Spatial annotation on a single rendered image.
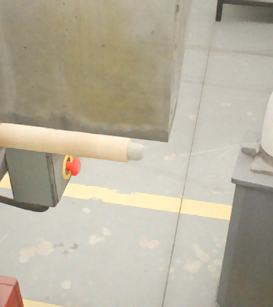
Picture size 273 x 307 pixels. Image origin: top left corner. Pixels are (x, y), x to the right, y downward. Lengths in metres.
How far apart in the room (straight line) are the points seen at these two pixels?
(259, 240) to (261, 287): 0.23
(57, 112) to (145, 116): 0.08
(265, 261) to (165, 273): 0.53
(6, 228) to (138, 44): 1.99
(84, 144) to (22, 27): 0.26
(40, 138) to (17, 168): 0.35
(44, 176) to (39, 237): 1.28
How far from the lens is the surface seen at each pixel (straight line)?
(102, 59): 0.38
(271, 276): 1.75
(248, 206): 1.53
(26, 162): 0.97
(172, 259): 2.12
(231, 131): 2.90
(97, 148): 0.62
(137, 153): 0.61
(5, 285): 1.31
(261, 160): 1.51
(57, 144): 0.63
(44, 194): 1.01
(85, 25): 0.37
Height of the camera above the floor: 1.63
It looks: 38 degrees down
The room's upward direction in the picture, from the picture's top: straight up
